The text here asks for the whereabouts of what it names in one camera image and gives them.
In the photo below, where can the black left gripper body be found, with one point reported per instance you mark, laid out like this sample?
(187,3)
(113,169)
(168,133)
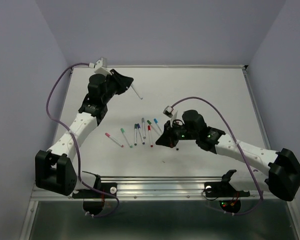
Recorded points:
(110,91)

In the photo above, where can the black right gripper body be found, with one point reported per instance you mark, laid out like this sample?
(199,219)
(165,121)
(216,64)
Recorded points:
(180,132)

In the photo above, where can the light blue cap marker pen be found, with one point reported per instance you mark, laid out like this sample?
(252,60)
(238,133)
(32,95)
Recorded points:
(157,124)

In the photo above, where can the black cap marker pen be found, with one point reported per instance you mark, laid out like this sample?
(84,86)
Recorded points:
(136,91)

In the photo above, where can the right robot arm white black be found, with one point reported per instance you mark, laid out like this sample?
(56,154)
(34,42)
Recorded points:
(277,172)

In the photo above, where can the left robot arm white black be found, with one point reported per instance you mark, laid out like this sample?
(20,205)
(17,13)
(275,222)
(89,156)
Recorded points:
(54,170)

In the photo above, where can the red cap marker pen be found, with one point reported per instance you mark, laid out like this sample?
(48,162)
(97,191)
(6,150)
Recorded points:
(150,136)

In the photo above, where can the grey cap marker pen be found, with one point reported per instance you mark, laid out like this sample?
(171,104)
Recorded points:
(143,127)

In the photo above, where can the dark green cap marker pen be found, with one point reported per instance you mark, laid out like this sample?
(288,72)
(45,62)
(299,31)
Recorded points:
(135,140)

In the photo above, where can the light green cap marker pen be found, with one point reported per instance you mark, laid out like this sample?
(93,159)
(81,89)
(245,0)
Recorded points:
(126,138)

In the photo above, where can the pink cap marker pen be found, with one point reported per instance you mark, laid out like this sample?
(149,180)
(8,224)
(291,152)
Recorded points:
(114,140)

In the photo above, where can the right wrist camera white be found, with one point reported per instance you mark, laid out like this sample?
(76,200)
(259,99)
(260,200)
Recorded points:
(171,113)

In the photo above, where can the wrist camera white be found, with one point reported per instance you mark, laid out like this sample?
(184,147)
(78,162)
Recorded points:
(100,67)
(171,113)

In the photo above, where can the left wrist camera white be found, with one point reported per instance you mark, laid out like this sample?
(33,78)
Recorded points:
(100,67)

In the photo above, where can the aluminium rail frame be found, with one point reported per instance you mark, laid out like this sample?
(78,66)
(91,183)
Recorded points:
(137,189)

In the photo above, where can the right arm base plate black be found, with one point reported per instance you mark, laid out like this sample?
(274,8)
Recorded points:
(231,202)

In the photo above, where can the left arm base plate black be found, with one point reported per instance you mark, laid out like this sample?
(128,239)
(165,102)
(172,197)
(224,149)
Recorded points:
(99,204)

